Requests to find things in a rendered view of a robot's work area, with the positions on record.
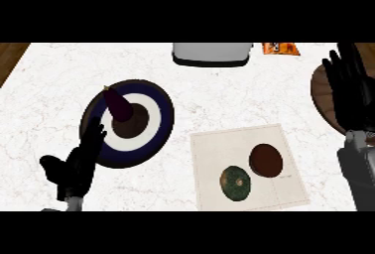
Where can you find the blue and white bowl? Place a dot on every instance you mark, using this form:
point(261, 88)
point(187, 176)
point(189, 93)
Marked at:
point(127, 123)

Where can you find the grey appliance with black base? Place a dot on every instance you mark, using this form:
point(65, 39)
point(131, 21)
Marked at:
point(211, 54)

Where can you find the dark purple eggplant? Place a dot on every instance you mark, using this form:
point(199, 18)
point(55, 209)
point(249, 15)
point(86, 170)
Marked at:
point(118, 105)

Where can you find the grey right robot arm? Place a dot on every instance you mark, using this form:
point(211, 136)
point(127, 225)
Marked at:
point(360, 172)

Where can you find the beige placemat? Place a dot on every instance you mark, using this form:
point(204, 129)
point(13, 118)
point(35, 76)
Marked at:
point(248, 167)

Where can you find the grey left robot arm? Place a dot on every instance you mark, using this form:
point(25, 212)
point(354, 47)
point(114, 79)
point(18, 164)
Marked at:
point(72, 204)

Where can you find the orange packet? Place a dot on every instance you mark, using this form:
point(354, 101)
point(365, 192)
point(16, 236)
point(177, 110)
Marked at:
point(279, 49)

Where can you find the green avocado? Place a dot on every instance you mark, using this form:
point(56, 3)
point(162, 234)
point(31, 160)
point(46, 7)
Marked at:
point(235, 183)

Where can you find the round brown wooden board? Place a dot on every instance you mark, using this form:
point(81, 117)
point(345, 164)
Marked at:
point(323, 96)

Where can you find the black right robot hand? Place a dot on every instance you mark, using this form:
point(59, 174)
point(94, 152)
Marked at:
point(351, 92)

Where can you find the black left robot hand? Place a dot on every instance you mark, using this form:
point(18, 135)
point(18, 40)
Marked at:
point(78, 165)

